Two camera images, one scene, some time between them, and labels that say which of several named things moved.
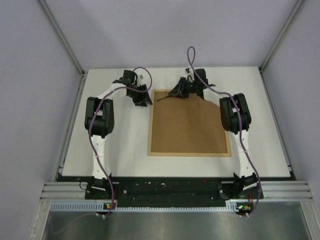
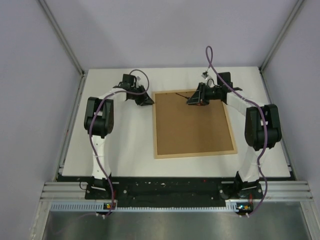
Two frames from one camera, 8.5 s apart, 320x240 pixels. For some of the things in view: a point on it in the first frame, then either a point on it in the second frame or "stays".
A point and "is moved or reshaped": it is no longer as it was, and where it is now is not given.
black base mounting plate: x=173 y=192 stays
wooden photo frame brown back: x=186 y=126 stays
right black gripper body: x=185 y=88 to x=203 y=91
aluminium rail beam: x=72 y=190 stays
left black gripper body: x=138 y=97 stays
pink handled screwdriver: x=171 y=96 is moved or reshaped
